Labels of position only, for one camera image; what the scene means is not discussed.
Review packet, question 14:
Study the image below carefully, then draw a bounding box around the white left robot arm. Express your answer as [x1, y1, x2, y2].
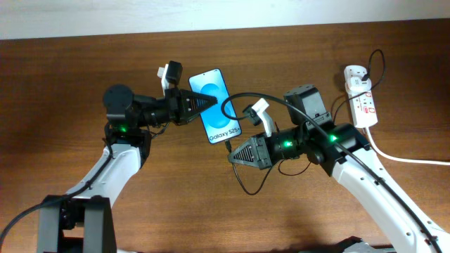
[37, 84, 217, 252]

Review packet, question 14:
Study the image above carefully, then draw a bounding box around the black USB charging cable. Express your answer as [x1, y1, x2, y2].
[224, 48, 387, 196]

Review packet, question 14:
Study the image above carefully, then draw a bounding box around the blue screen Galaxy smartphone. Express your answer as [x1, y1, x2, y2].
[188, 68, 242, 144]

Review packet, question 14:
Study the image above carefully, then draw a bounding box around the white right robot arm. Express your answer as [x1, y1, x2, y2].
[228, 85, 449, 252]

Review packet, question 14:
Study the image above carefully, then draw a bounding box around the white USB charger plug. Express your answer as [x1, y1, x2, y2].
[345, 76, 372, 96]

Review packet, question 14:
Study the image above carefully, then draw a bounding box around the white power strip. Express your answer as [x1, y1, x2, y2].
[344, 65, 378, 129]

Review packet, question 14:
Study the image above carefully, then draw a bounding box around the white power strip cord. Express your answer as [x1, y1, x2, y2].
[363, 126, 450, 167]

